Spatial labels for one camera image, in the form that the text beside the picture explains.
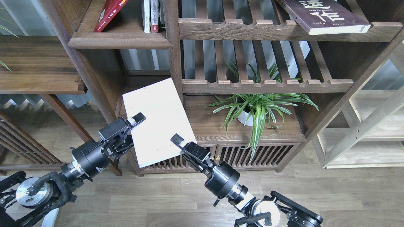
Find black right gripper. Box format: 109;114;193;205
170;134;241;199

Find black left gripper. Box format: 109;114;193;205
69;113;146;179

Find white paperback book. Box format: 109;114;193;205
123;78;196;168

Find maroon book white characters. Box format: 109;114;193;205
277;0;371;35

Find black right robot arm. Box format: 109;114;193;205
171;134;323;227

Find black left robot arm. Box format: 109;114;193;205
0;113;146;227

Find light wooden shelf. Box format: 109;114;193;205
312;43;404;169

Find white plant pot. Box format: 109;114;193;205
236;97;268;126

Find green spider plant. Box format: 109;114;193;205
199;59;320;162

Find right slatted cabinet door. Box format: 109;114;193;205
212;143;300;172

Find dark green upright book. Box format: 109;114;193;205
159;0;166;32

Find dark wooden bookshelf cabinet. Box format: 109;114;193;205
39;0;403;172

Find red white upright book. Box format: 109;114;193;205
150;0;160;33

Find dark slatted wooden chair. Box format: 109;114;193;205
0;113;63;175

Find white metal leg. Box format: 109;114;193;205
41;208;59;227

